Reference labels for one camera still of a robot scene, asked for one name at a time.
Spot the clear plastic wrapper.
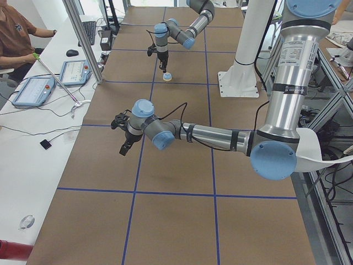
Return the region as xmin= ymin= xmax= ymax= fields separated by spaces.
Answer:
xmin=18 ymin=215 xmax=35 ymax=230

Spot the red object at corner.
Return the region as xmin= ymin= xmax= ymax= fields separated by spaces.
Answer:
xmin=0 ymin=240 xmax=34 ymax=261

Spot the brown paper table mat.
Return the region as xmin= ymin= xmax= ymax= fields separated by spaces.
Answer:
xmin=28 ymin=7 xmax=315 ymax=264

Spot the blue teach pendant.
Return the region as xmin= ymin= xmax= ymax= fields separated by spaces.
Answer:
xmin=12 ymin=77 xmax=56 ymax=108
xmin=59 ymin=60 xmax=92 ymax=87

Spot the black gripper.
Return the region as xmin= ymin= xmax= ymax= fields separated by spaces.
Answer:
xmin=157 ymin=50 xmax=169 ymax=72
xmin=119 ymin=131 xmax=142 ymax=156

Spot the black power adapter box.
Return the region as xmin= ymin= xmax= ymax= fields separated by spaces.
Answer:
xmin=100 ymin=30 xmax=113 ymax=51

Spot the person in brown shirt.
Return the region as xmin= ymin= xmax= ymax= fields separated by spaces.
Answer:
xmin=1 ymin=1 xmax=57 ymax=82

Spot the far blue teach pendant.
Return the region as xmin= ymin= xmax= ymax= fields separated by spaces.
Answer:
xmin=59 ymin=60 xmax=92 ymax=87

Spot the white pedestal column with base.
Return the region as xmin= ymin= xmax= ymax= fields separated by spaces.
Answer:
xmin=218 ymin=0 xmax=276 ymax=98

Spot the white chair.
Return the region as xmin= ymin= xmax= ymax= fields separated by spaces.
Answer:
xmin=294 ymin=128 xmax=352 ymax=172

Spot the near blue teach pendant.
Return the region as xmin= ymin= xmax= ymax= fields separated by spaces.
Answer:
xmin=12 ymin=77 xmax=56 ymax=108

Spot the black computer mouse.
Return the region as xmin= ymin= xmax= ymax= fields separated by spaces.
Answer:
xmin=66 ymin=49 xmax=79 ymax=57

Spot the small black square pad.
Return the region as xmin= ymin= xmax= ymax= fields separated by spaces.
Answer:
xmin=40 ymin=139 xmax=52 ymax=150

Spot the aluminium frame post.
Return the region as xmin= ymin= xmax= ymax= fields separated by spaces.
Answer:
xmin=63 ymin=0 xmax=103 ymax=84

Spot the blue service bell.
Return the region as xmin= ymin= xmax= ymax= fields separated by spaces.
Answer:
xmin=163 ymin=72 xmax=173 ymax=82

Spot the black keyboard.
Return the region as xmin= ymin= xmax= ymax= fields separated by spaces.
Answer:
xmin=82 ymin=21 xmax=97 ymax=45

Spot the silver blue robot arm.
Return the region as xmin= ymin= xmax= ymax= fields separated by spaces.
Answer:
xmin=110 ymin=8 xmax=266 ymax=179
xmin=147 ymin=0 xmax=215 ymax=75

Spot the green handled reach stick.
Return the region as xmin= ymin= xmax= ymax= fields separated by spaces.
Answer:
xmin=33 ymin=53 xmax=91 ymax=118

